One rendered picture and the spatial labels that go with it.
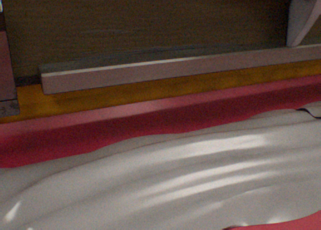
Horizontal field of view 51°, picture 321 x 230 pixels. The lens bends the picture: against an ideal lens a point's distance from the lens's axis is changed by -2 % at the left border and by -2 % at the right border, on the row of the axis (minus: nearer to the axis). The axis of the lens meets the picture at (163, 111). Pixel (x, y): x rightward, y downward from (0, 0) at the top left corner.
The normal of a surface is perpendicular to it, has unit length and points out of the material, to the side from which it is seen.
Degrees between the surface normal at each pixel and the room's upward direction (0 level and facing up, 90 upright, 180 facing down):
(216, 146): 33
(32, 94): 90
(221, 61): 90
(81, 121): 0
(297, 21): 90
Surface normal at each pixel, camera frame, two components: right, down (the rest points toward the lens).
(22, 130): 0.04, -0.88
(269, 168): 0.16, -0.51
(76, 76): 0.41, 0.44
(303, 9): -0.91, 0.16
